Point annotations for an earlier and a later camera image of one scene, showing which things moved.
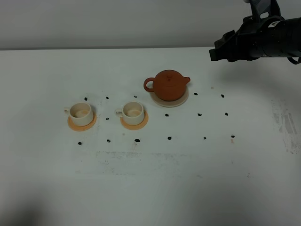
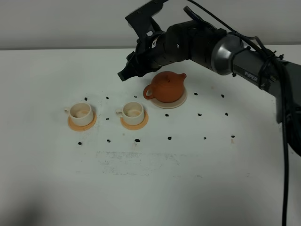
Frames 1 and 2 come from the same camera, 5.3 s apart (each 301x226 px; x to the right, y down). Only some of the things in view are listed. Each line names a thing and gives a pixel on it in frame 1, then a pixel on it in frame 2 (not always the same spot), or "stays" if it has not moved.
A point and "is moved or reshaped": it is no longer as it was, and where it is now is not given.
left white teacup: [81, 113] stays
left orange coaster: [82, 128] stays
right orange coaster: [137, 126] stays
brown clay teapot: [169, 85] is moved or reshaped
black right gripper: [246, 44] → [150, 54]
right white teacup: [132, 112] stays
